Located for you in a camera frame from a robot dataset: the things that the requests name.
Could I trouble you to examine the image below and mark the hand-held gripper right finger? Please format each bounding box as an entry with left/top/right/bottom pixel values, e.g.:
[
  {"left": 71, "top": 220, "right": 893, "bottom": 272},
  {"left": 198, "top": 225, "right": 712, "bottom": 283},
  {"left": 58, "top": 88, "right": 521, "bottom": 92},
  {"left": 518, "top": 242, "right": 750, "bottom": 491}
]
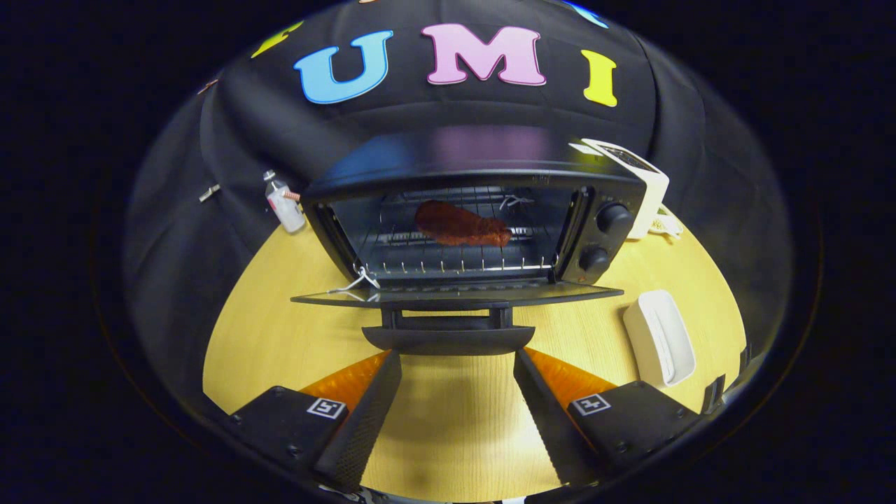
[{"left": 513, "top": 348, "right": 703, "bottom": 489}]

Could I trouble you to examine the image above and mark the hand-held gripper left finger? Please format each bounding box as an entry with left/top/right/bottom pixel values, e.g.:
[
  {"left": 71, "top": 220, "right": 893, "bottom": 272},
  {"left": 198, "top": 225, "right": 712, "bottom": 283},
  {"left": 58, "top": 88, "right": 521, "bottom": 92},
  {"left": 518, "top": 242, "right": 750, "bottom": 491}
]
[{"left": 225, "top": 350, "right": 403, "bottom": 493}]

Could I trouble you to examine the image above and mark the brown meat strip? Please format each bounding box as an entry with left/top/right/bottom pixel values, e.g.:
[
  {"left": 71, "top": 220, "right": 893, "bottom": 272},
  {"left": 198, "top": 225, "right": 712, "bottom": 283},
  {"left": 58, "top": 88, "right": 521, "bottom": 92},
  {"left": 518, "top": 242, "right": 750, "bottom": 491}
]
[{"left": 414, "top": 200, "right": 513, "bottom": 247}]

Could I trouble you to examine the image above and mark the black toaster oven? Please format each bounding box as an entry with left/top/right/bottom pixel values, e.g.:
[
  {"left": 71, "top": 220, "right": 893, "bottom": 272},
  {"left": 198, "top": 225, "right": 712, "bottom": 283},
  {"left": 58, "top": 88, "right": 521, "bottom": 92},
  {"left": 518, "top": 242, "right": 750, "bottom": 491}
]
[{"left": 290, "top": 126, "right": 648, "bottom": 356}]

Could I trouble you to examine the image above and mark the white toaster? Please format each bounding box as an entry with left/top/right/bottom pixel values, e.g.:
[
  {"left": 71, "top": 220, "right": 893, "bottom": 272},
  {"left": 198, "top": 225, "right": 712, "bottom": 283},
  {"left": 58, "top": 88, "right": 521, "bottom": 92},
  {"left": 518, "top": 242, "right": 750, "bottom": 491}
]
[{"left": 581, "top": 138, "right": 671, "bottom": 241}]

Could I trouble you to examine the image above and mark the white rectangular dish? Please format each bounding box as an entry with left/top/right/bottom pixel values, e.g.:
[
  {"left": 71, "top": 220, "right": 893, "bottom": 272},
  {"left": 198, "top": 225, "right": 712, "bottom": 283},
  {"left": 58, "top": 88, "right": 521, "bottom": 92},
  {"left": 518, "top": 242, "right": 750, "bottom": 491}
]
[{"left": 622, "top": 290, "right": 697, "bottom": 388}]

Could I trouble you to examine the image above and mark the small white dish with grains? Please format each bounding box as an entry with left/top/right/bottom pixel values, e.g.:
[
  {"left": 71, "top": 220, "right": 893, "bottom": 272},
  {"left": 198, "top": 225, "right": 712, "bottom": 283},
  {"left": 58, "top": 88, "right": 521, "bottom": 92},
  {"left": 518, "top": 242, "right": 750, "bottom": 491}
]
[{"left": 647, "top": 206, "right": 685, "bottom": 239}]

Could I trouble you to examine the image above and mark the clear plastic bottle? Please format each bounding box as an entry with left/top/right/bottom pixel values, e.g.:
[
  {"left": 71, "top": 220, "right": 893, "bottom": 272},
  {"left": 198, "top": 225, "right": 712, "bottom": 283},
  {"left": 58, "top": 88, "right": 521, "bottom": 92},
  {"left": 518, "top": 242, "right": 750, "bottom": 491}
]
[{"left": 263, "top": 169, "right": 307, "bottom": 234}]

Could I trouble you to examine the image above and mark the black backdrop cloth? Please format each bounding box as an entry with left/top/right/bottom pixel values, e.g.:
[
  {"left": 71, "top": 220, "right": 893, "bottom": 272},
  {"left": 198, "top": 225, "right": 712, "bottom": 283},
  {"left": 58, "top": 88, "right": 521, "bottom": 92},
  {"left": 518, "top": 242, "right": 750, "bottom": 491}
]
[{"left": 126, "top": 0, "right": 795, "bottom": 421}]

